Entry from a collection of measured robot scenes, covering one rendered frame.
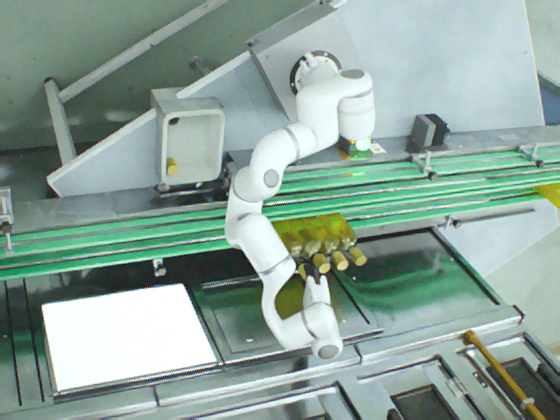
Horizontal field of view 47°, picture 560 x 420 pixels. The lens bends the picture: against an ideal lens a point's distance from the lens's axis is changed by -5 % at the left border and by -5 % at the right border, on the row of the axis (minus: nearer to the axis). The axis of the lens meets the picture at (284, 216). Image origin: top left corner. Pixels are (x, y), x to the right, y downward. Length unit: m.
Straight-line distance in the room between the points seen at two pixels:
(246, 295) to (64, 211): 0.56
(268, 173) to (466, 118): 1.11
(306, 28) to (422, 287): 0.88
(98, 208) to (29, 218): 0.19
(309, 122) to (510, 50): 1.06
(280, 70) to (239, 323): 0.69
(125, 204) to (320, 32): 0.72
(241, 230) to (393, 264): 0.83
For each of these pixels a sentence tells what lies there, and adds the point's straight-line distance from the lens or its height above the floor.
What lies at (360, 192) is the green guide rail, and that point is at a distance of 2.12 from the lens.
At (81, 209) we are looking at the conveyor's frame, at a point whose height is 0.83.
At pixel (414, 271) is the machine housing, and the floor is 1.07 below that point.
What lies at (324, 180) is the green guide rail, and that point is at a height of 0.94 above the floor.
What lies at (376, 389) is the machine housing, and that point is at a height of 1.48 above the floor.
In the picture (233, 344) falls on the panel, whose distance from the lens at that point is 1.79.
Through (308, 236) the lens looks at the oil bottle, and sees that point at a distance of 1.94.
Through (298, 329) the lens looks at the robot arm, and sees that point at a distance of 1.57.
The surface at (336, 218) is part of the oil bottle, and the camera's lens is 2.03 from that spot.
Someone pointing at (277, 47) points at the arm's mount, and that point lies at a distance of 1.83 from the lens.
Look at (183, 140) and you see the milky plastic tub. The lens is 1.96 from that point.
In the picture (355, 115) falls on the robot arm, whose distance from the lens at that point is 1.63.
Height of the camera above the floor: 2.42
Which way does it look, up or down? 48 degrees down
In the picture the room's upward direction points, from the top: 145 degrees clockwise
